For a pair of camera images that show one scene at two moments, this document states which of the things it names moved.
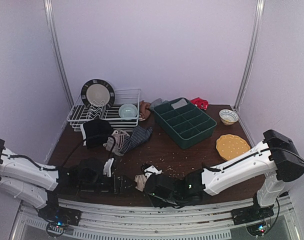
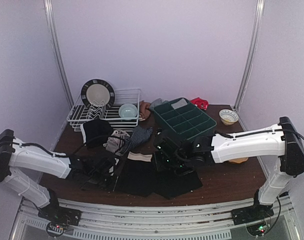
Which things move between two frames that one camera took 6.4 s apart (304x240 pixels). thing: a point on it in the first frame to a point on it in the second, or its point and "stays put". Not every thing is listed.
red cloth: x=202 y=104 stays put
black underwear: x=186 y=190 to x=138 y=175
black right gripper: x=147 y=185 to x=159 y=155
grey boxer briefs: x=179 y=103 stays put
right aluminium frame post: x=251 y=55 stays put
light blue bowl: x=128 y=111 stays put
